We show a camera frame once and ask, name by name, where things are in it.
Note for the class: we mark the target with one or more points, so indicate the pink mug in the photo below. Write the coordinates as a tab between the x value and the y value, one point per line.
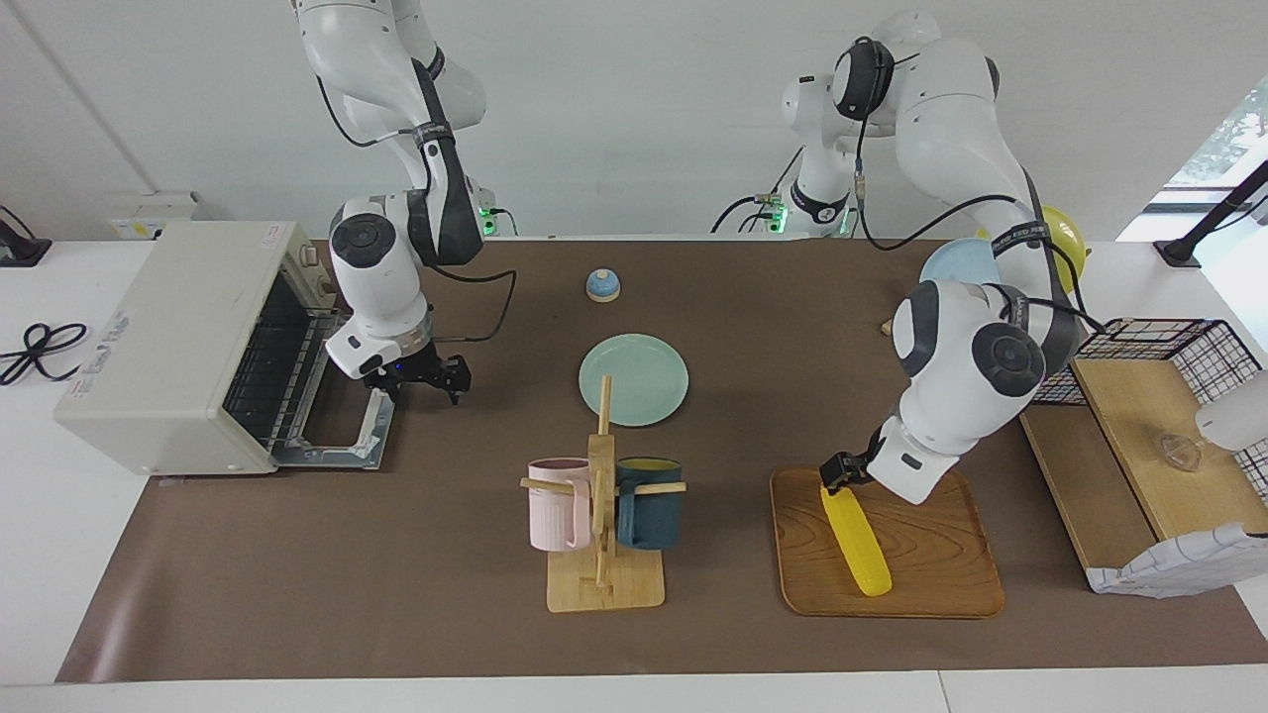
555	515

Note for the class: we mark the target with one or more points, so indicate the window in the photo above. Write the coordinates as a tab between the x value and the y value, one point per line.
1238	129

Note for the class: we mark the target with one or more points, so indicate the glass oven door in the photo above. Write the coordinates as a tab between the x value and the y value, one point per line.
327	454

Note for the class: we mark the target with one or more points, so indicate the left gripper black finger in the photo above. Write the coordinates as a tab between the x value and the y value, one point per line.
832	478

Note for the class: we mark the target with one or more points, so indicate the small clear glass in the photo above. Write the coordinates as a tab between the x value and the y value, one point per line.
1179	454

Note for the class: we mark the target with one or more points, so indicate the white rounded device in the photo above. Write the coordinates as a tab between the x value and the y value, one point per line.
1238	411

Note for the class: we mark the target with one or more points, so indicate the yellow plate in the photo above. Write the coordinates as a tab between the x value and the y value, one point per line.
1068	243

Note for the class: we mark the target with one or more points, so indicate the brown wooden tray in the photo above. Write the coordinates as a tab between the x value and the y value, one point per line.
941	564

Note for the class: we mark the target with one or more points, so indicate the dark blue mug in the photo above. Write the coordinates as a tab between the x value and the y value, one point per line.
649	520

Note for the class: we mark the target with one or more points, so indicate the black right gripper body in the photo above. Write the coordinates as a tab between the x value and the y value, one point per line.
416	366

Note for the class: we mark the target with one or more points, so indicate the yellow corn cob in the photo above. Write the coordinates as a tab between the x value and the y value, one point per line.
862	555

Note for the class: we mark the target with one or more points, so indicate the light blue plate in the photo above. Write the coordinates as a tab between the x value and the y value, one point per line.
956	265

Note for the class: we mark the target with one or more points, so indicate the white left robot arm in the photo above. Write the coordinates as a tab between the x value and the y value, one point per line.
951	396

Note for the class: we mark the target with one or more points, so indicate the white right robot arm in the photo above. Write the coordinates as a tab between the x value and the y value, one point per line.
376	267

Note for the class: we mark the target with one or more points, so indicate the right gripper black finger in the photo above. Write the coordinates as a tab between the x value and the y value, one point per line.
461	378
389	391

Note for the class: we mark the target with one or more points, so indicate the white grid-print cloth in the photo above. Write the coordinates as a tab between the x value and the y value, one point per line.
1189	564

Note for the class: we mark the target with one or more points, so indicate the wooden mug tree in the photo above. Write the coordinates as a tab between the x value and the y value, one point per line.
604	594

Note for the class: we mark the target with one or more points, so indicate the beige toaster oven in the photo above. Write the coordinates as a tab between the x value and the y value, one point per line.
149	347

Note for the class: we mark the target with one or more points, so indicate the white box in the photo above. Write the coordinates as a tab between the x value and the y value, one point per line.
149	213

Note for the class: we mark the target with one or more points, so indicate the pale green plate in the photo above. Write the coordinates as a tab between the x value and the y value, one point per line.
649	376

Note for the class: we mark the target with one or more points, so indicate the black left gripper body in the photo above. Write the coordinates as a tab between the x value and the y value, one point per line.
857	467

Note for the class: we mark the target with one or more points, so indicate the black clamp base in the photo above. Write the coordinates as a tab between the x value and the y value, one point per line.
20	253

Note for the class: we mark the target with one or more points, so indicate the brown paper table mat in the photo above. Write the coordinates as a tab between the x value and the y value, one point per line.
396	545

